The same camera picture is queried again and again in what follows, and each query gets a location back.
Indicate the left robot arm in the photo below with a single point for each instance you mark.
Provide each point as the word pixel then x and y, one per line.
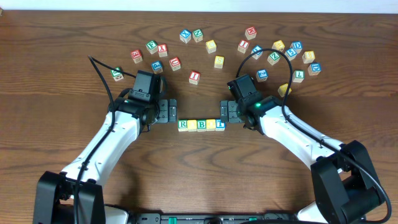
pixel 75 195

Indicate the red Y letter block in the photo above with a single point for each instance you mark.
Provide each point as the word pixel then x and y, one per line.
pixel 162 50

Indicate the red G letter block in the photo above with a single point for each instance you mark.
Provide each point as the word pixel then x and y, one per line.
pixel 137 56

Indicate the blue S letter block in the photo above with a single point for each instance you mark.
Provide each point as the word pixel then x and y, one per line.
pixel 290 54

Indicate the yellow C letter block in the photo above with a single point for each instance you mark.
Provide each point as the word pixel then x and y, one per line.
pixel 211 46

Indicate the green R letter block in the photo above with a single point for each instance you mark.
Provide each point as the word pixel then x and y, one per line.
pixel 182 125

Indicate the red i block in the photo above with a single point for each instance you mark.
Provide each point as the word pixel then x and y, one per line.
pixel 243 46
pixel 194 77

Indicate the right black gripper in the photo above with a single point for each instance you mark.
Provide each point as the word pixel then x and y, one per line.
pixel 229 112

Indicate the blue D block upper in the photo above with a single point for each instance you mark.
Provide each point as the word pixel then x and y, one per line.
pixel 297 46

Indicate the blue T letter block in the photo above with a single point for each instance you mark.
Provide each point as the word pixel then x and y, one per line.
pixel 220 126

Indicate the yellow 8 letter block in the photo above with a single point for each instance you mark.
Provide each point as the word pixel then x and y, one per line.
pixel 308 57

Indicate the green Z letter block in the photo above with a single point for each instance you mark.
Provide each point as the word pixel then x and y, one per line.
pixel 273 58

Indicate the yellow O letter block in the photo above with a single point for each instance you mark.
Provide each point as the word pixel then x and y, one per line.
pixel 210 124

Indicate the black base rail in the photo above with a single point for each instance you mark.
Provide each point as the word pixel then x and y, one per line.
pixel 211 218

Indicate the green F letter block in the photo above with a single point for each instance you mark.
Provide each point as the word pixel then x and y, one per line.
pixel 152 46

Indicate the blue P letter block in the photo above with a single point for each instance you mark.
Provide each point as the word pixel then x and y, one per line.
pixel 157 67

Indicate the red I block upper right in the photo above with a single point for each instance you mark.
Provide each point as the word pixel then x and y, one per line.
pixel 243 46

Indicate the blue L letter block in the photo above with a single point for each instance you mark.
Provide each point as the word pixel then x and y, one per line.
pixel 256 52

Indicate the red H letter block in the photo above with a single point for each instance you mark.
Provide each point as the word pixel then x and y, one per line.
pixel 250 33

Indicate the green J letter block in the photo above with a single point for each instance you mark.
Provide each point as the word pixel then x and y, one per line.
pixel 116 74

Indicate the red I block centre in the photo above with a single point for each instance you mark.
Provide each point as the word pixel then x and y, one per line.
pixel 194 77

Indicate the green B letter block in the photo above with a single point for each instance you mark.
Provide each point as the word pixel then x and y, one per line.
pixel 201 125

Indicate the blue X letter block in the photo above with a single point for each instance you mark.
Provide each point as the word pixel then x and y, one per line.
pixel 185 36

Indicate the green L letter block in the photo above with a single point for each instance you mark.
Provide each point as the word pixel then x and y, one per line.
pixel 298 76

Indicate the blue D block right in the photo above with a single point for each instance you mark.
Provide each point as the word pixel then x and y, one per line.
pixel 314 69

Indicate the blue d block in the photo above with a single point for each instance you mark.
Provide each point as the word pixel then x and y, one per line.
pixel 297 46
pixel 314 69

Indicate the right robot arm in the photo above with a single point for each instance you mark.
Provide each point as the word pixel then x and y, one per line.
pixel 346 186

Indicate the blue Z letter block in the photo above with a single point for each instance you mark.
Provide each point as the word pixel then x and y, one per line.
pixel 262 75

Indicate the red U block centre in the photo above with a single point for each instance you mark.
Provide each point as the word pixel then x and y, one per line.
pixel 175 63

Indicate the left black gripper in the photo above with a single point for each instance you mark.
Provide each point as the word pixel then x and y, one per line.
pixel 168 111

